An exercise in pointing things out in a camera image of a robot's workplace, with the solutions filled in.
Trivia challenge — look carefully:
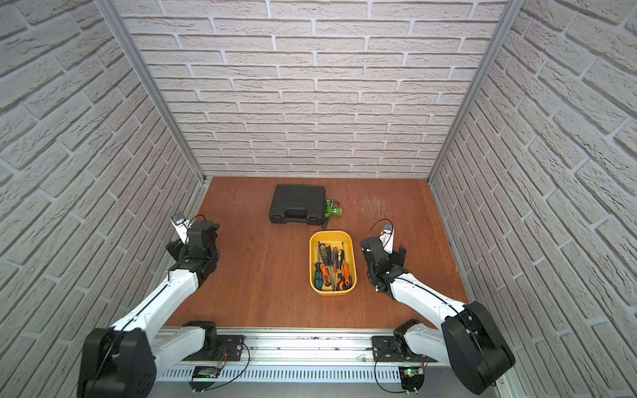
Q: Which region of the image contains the orange screwdriver long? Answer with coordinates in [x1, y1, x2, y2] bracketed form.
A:
[343, 250, 353, 290]

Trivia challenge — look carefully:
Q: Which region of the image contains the orange black screwdriver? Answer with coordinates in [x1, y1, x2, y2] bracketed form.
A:
[333, 270, 344, 291]
[319, 263, 332, 287]

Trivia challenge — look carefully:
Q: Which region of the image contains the blue clear handle screwdriver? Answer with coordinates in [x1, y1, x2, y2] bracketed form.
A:
[332, 246, 339, 280]

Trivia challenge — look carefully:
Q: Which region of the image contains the black yellow dotted screwdriver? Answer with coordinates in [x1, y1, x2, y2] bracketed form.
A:
[318, 242, 330, 269]

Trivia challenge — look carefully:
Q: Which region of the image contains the green black screwdriver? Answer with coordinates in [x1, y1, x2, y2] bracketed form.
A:
[313, 248, 323, 291]

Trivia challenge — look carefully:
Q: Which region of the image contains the black yellow slim screwdriver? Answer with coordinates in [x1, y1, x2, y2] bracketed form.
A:
[335, 250, 344, 282]

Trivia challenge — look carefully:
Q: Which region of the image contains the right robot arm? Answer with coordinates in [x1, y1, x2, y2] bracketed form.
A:
[361, 237, 516, 395]

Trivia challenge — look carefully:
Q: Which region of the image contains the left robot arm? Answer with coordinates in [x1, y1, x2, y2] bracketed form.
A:
[76, 219, 221, 397]

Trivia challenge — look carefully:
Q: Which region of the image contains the yellow storage box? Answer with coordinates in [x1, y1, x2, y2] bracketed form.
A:
[310, 231, 358, 296]

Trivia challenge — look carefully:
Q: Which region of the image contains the black plastic tool case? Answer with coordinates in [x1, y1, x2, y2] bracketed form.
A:
[269, 184, 326, 226]

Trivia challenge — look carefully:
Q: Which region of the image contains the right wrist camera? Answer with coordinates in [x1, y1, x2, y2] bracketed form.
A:
[379, 224, 395, 254]

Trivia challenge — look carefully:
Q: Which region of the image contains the green hose nozzle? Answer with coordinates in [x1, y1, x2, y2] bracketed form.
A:
[324, 199, 343, 219]

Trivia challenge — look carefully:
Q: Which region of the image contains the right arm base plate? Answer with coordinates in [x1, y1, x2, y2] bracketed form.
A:
[371, 333, 446, 363]

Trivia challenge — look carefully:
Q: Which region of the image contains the aluminium front rail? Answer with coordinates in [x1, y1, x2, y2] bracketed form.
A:
[148, 327, 514, 369]

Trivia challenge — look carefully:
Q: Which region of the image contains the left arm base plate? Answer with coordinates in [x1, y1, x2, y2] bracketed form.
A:
[185, 335, 245, 363]

